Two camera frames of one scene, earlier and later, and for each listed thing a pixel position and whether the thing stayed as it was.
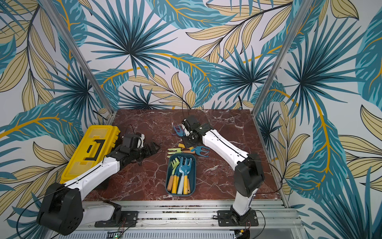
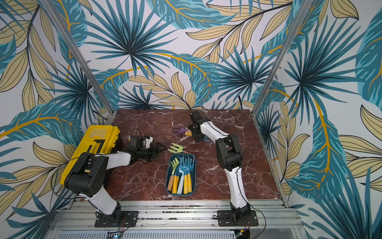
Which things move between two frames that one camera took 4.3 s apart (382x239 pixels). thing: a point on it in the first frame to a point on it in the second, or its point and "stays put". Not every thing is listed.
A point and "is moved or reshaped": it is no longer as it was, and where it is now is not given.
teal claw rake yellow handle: x=186 y=168 stays put
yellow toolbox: x=94 y=146 stays put
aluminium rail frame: x=198 y=220 stays put
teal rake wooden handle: x=189 y=152 is moved or reshaped
